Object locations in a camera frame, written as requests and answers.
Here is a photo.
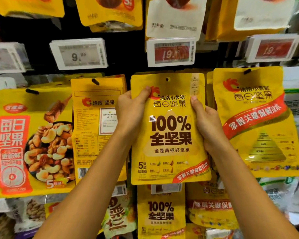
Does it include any person's left hand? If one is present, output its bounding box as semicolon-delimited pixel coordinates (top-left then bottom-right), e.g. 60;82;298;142
115;87;152;142

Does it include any person's right hand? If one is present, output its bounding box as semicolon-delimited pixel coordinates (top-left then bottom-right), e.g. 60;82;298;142
190;95;227;152

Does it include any stack of yellow nut bags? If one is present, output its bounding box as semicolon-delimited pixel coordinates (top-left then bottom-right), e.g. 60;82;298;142
205;71;216;110

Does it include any black hanging-bag store shelf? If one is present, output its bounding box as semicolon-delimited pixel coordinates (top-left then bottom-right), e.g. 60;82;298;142
0;0;299;239

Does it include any small yellow nut bag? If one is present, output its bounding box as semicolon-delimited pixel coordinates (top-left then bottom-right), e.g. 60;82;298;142
186;172;239;230
137;185;186;239

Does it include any green white chestnut bag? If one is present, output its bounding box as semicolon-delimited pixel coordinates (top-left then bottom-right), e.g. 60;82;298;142
101;194;138;239

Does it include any small white cashew nut bag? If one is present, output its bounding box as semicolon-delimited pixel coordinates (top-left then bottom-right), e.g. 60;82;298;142
7;196;47;232

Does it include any person's right forearm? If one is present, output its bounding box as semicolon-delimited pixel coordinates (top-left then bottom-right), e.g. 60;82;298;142
204;142;299;239

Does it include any person's left forearm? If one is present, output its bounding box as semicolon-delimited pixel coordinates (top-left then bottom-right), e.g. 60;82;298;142
34;132;140;239

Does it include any large white price tag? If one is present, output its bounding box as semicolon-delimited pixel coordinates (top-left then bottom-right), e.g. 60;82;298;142
0;42;31;74
147;37;197;68
245;33;299;63
50;38;108;71

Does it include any white green snack bag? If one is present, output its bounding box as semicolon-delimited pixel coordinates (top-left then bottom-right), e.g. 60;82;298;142
283;66;299;147

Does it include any clear white snack bag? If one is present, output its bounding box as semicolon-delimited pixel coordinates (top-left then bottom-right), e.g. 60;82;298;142
259;177;299;214

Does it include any white-backed snack bag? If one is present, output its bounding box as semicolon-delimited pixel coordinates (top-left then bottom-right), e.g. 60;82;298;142
146;0;208;40

